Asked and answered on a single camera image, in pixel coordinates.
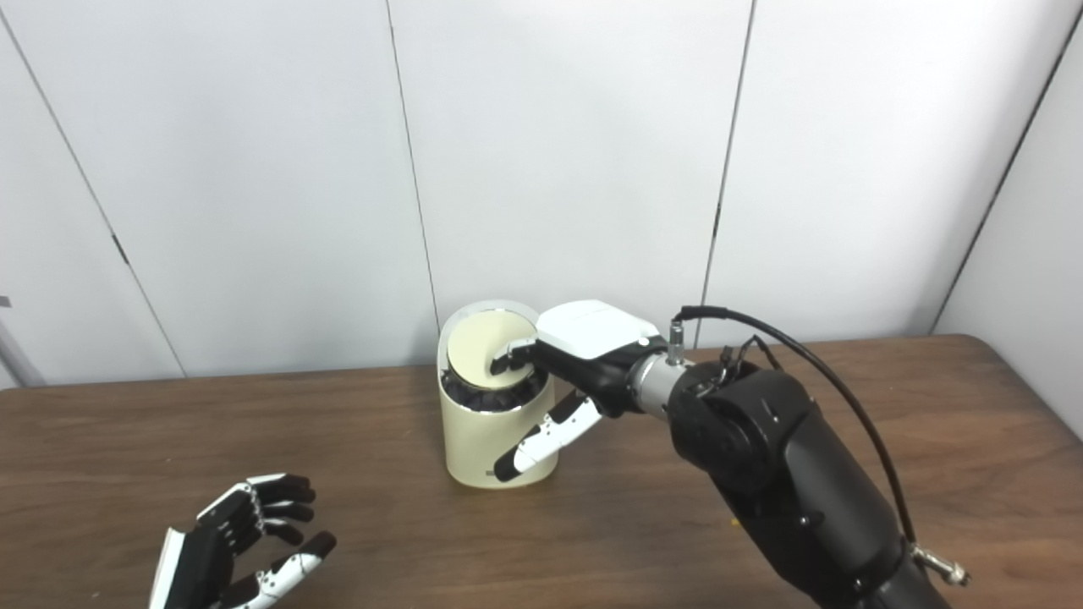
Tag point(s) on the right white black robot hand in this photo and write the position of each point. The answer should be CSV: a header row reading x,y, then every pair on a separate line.
x,y
592,334

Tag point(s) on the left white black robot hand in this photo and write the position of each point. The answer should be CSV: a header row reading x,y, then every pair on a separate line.
x,y
199,562

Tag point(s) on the round cream bin lid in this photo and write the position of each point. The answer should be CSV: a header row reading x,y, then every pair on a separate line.
x,y
478,347

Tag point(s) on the cream-colored desktop trash bin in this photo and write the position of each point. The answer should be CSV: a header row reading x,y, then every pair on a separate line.
x,y
478,444

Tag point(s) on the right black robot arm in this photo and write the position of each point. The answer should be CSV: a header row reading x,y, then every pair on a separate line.
x,y
787,474

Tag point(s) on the black bin liner bag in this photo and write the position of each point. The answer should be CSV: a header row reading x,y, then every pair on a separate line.
x,y
486,399

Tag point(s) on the gray wall corner post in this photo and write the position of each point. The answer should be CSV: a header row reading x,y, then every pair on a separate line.
x,y
19,359

